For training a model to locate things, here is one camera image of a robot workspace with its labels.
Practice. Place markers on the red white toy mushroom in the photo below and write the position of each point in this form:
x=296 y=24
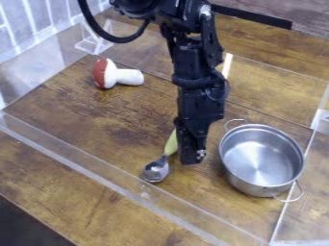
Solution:
x=107 y=75

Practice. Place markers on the stainless steel pot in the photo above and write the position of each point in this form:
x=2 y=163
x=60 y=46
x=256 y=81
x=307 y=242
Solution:
x=264 y=161

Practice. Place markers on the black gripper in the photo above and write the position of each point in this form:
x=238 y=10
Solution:
x=201 y=107

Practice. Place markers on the black strip on table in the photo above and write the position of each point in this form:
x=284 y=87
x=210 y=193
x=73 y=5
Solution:
x=256 y=17

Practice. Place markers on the green handled metal spoon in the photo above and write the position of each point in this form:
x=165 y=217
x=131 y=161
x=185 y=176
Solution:
x=158 y=169

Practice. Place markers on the clear acrylic enclosure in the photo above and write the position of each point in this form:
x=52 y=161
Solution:
x=75 y=143

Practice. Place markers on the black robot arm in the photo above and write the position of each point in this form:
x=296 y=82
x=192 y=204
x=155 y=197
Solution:
x=186 y=24

